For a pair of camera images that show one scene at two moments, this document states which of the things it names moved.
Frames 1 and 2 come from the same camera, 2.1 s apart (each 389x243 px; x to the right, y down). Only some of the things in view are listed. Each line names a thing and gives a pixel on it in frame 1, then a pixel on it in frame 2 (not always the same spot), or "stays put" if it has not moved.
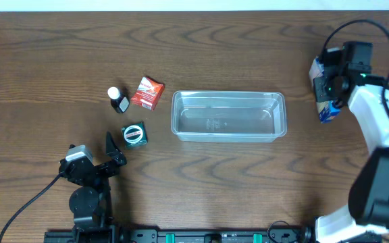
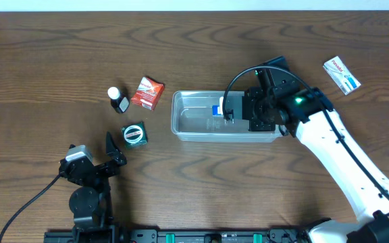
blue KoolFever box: x=327 y=109 -> x=217 y=110
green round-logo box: x=134 y=134 stays put
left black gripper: x=97 y=167 stays put
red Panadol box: x=148 y=93 stays put
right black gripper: x=323 y=93 -> x=234 y=109
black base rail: x=182 y=235 stays put
